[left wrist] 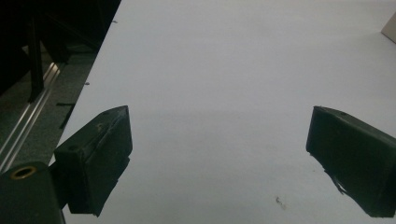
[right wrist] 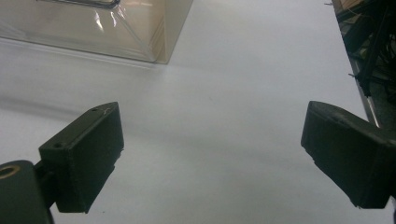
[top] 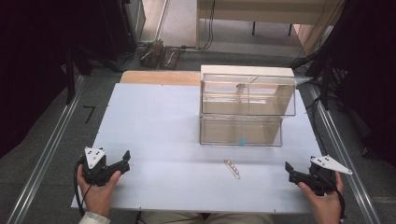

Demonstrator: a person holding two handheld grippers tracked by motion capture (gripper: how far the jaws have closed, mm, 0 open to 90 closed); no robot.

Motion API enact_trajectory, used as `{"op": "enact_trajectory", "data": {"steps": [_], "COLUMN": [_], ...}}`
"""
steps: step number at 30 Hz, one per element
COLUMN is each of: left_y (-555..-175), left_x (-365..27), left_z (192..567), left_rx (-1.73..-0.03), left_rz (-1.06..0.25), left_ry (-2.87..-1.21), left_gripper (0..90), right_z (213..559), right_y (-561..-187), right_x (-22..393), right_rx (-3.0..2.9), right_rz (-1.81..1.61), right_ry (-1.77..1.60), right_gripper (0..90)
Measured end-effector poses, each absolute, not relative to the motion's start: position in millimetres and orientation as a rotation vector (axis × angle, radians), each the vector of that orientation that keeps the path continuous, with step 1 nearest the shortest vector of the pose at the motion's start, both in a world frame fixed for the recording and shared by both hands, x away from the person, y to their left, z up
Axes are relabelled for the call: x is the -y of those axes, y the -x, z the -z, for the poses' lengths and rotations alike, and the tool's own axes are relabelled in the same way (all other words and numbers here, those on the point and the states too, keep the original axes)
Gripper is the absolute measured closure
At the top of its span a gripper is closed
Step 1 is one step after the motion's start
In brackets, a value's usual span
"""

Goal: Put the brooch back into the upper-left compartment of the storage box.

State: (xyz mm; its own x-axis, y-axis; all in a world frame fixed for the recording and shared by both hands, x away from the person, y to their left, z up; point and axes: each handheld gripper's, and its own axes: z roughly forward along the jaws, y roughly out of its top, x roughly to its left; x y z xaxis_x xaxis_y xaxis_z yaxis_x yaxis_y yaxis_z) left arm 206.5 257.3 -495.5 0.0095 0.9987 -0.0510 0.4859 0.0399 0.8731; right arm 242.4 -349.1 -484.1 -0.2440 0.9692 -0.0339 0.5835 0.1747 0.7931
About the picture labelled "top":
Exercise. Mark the wooden board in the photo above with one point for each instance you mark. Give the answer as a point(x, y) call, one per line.
point(160, 77)

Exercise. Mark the person's right hand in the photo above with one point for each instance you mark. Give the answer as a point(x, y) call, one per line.
point(325, 202)

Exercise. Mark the brown bag on floor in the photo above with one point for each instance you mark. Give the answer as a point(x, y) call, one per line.
point(151, 53)

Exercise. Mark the white wooden box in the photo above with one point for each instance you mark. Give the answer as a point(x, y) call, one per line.
point(249, 71)

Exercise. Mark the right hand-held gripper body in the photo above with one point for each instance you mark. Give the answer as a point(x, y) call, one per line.
point(320, 174)

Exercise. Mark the person's left hand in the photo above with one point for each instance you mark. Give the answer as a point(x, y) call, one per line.
point(97, 194)

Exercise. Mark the metal floor rail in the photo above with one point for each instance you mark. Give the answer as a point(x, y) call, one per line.
point(341, 155)
point(43, 155)

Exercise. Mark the light wooden table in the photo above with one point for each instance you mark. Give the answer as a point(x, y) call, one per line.
point(267, 12)

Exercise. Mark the person's left sleeve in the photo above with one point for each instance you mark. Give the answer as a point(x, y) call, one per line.
point(93, 218)

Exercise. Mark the black metal stand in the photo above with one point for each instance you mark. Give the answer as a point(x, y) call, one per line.
point(325, 81)
point(73, 71)

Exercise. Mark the clear acrylic display case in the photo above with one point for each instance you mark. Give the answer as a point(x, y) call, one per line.
point(246, 110)

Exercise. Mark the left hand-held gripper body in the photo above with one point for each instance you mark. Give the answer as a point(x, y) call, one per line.
point(97, 169)

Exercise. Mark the dark flat case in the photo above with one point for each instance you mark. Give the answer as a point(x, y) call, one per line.
point(170, 58)

